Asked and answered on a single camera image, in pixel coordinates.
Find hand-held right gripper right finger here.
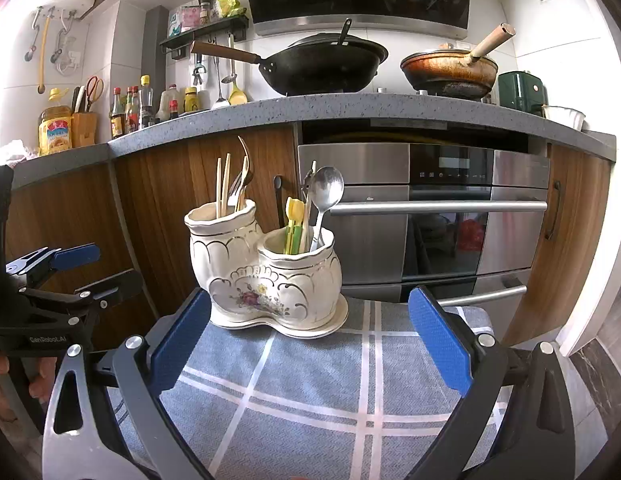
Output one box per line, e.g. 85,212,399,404
403,284,577,480

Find white plastic bag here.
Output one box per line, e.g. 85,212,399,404
0,139,40,167

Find yellow-green plastic utensil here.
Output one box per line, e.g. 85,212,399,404
293,200,306,255

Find hanging dark spoon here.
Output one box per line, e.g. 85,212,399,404
221,35,238,84

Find person's left hand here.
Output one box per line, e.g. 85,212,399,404
0,355,59,422

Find yellow hose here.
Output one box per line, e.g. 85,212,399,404
37,7,54,95

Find metal flexible hose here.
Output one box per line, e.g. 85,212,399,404
50,10,77,64
24,7,44,64

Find black wok wooden handle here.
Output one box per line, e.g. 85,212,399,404
190,32,390,97

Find large yellow oil bottle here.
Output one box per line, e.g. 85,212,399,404
38,87,74,156

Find white ceramic utensil holder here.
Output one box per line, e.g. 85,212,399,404
184,199,350,340

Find green kitchen appliance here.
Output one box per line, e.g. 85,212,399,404
498,71,545,112

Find yellow plastic utensil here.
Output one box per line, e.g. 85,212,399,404
285,197,297,255

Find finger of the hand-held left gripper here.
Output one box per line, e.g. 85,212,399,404
5,242,102,276
20,268,144,311

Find white wall socket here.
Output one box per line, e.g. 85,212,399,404
55,50,87,77

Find orange frying pan wooden handle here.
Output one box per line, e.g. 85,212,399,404
401,23,516,100

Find yellow-green snack bag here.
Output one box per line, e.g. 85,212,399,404
212,0,248,19

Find clear bottle yellow cap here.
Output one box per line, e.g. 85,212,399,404
139,75,156,129

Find black wall shelf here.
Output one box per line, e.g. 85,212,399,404
159,14,250,60

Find wooden cabinet door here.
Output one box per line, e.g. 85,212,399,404
4,164,144,351
501,142,612,350
113,125,299,307

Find silver fork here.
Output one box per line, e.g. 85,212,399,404
229,135,251,211

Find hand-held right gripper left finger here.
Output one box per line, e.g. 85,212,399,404
42,287,214,480

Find hanging yellow rice spoon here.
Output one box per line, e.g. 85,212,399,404
228,72,249,106

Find red handled scissors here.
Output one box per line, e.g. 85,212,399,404
85,76,105,112

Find grey stone kitchen counter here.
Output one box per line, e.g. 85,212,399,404
0,91,617,192

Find large silver spoon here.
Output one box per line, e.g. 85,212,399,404
310,166,345,252

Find wooden knife block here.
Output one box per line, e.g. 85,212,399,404
70,110,99,149

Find white bowl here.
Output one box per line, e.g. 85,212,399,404
542,105,587,131

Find stainless steel oven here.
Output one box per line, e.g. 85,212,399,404
296,141,551,307

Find blue plaid cloth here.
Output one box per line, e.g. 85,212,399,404
108,287,506,480

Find white plastic jug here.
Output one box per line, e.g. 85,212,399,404
158,84,179,122

